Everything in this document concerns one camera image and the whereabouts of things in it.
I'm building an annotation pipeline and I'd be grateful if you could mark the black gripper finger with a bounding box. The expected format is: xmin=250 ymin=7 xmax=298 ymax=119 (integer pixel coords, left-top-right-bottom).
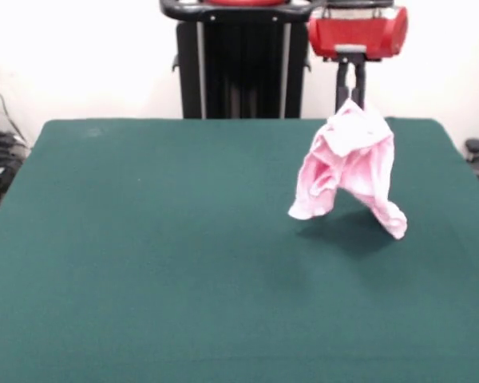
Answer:
xmin=335 ymin=62 xmax=351 ymax=111
xmin=350 ymin=61 xmax=368 ymax=107

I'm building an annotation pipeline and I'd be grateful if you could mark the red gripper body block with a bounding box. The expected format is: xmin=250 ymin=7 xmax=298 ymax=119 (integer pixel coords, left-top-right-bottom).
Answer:
xmin=307 ymin=6 xmax=409 ymax=63

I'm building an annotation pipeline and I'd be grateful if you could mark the pink garment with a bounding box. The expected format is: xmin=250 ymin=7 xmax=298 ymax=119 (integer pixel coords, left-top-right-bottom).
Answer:
xmin=287 ymin=98 xmax=408 ymax=240

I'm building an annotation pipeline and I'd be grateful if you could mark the dark green table cloth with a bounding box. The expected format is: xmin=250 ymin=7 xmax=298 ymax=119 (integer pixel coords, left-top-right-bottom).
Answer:
xmin=0 ymin=117 xmax=479 ymax=383

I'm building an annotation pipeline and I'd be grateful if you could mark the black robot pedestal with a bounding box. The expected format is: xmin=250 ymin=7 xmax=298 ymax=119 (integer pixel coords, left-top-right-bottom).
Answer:
xmin=158 ymin=0 xmax=327 ymax=120

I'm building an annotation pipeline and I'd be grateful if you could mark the black cable bundle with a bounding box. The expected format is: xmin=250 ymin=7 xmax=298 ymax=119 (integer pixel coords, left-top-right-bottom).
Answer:
xmin=0 ymin=129 xmax=30 ymax=163

